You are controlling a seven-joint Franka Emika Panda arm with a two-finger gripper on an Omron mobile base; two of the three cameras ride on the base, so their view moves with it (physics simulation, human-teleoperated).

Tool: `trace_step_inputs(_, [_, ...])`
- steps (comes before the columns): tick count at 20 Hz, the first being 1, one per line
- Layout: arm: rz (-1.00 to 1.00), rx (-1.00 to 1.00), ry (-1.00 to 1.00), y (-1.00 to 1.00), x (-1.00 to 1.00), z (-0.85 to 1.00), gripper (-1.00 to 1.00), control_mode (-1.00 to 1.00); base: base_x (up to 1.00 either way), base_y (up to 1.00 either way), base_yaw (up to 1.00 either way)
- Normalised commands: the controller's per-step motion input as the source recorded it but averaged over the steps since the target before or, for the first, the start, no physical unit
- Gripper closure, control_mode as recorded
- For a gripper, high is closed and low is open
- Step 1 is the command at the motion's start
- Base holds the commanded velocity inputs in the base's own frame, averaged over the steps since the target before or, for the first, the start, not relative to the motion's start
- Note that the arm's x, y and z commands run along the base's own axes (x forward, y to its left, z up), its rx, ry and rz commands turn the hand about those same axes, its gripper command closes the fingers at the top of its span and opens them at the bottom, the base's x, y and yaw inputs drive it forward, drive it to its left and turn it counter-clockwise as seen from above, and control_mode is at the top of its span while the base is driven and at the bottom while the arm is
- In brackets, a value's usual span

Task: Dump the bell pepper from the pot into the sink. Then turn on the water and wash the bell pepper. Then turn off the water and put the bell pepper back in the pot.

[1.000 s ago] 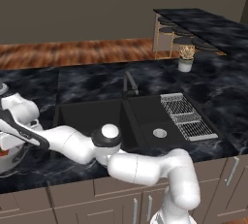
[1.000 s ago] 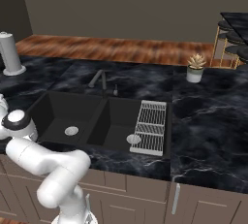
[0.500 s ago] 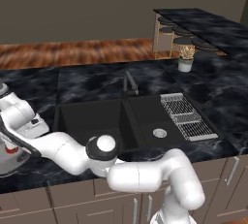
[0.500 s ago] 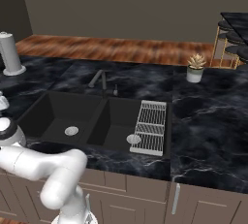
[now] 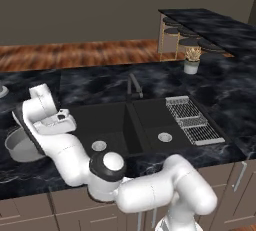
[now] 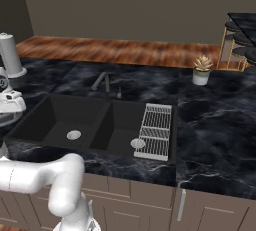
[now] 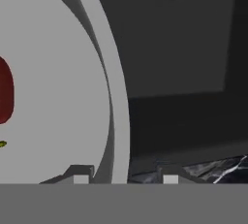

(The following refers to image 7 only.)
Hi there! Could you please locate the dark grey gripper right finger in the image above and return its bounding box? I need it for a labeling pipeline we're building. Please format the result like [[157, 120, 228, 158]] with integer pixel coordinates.
[[157, 165, 211, 185]]

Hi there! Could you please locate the grey metal pot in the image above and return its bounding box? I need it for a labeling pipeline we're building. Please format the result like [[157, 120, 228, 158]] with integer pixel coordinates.
[[0, 0, 131, 185]]

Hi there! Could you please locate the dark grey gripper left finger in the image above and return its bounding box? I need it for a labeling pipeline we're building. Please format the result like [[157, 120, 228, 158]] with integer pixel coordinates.
[[39, 164, 95, 185]]

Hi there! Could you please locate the red bell pepper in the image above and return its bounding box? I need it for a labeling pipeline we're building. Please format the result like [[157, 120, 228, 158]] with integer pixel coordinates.
[[0, 56, 16, 149]]

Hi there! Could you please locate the dark grey sink basin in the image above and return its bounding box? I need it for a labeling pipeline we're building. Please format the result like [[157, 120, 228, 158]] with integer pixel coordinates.
[[87, 0, 248, 171]]

